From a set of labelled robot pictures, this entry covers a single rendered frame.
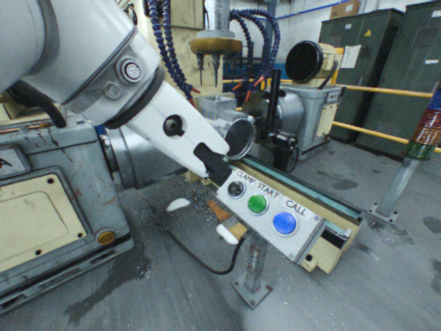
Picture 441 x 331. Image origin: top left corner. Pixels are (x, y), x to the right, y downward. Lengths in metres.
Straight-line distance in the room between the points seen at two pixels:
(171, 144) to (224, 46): 0.53
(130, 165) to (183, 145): 0.34
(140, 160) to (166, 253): 0.27
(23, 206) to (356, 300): 0.70
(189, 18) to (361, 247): 0.99
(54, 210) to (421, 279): 0.86
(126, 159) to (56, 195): 0.15
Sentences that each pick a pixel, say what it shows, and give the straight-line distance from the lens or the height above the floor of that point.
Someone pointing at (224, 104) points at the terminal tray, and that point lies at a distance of 0.70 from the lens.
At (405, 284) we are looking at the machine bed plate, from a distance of 0.68.
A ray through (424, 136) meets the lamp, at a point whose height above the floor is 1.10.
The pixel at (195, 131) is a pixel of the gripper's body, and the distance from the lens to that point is 0.17.
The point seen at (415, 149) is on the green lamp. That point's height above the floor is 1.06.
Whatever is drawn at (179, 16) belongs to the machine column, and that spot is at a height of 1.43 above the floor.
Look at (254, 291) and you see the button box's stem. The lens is 0.51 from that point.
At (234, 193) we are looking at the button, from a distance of 0.31.
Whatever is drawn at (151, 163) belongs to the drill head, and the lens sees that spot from 0.50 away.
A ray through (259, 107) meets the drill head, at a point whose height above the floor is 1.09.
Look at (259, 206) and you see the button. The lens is 0.29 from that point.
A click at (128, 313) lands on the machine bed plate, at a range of 0.53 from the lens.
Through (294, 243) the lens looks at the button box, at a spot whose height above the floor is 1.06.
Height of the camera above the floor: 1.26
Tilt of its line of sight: 29 degrees down
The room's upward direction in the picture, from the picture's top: straight up
